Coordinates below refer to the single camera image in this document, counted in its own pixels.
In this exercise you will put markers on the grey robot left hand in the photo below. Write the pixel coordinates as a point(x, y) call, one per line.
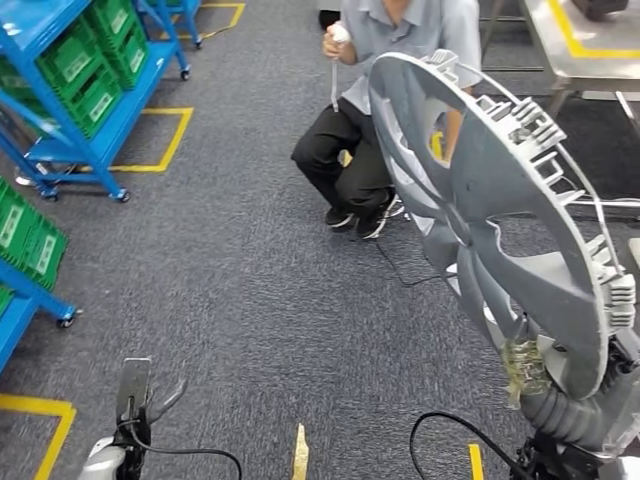
point(170, 397)

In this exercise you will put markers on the silver plastic hubcap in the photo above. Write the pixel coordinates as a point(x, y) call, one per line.
point(500, 166)

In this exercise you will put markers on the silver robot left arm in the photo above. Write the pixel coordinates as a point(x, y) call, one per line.
point(100, 460)

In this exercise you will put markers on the blue metal shelf rack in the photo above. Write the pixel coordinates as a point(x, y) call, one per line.
point(15, 331)
point(187, 10)
point(118, 136)

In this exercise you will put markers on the stainless steel workbench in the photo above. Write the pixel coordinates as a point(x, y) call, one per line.
point(550, 40)

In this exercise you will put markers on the green plastic crate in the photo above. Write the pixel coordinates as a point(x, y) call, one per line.
point(30, 265)
point(105, 46)
point(65, 93)

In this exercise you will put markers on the person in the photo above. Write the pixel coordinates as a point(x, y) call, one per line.
point(400, 26)

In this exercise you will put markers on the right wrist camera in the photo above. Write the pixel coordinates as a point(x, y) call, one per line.
point(620, 469)

